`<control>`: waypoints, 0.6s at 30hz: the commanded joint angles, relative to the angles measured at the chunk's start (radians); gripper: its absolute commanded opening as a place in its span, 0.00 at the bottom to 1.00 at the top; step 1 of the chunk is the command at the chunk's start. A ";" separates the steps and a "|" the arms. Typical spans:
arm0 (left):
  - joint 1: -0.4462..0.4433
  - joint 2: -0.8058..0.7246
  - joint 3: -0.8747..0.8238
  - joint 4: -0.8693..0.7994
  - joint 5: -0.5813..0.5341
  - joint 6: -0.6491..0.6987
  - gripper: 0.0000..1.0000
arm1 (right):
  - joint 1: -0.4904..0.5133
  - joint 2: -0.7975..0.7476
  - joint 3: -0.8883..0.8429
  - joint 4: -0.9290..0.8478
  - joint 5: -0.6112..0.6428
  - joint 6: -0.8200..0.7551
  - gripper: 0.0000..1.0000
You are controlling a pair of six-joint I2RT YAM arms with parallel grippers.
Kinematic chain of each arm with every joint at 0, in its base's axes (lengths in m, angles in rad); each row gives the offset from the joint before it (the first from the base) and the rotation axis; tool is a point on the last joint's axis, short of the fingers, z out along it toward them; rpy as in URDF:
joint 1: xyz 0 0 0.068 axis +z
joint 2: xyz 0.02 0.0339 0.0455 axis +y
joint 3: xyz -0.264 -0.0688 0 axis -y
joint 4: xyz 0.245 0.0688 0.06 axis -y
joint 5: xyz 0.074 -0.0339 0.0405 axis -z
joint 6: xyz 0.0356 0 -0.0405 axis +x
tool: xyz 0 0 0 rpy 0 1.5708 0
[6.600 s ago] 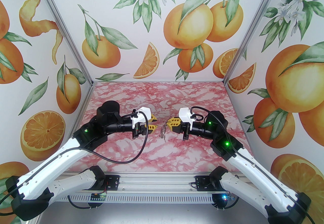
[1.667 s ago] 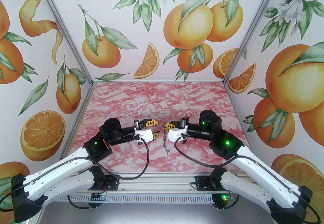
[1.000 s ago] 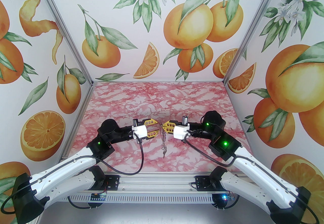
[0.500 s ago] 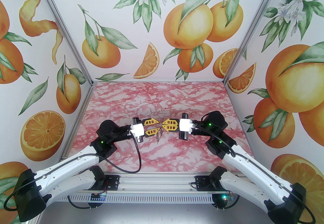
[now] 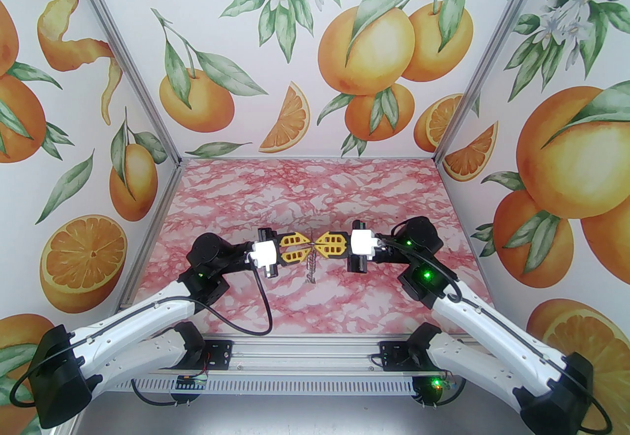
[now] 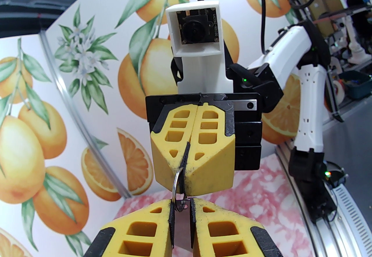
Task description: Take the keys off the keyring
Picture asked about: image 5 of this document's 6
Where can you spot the black round device green light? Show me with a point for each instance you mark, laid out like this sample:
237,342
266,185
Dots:
425,393

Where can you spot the dark grey carabiner keyring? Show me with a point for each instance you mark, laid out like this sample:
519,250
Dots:
312,270

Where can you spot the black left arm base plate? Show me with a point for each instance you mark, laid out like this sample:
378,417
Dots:
221,354

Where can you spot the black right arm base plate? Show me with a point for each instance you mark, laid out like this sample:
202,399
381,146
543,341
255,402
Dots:
391,357

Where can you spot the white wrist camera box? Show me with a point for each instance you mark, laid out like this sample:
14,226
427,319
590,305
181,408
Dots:
363,241
265,253

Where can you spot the small green circuit board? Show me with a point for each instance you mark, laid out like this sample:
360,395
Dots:
448,383
192,383

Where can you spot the aluminium frame post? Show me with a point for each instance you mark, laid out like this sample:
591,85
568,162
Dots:
487,54
127,54

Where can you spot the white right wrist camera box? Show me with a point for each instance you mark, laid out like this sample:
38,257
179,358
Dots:
363,241

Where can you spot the aluminium mounting rail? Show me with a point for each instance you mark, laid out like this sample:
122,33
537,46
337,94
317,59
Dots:
305,354

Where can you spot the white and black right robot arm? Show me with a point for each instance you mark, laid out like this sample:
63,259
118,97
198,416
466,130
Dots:
492,325

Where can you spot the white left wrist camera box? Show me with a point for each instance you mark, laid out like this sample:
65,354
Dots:
265,253

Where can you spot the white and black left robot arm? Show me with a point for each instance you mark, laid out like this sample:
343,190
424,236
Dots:
128,325

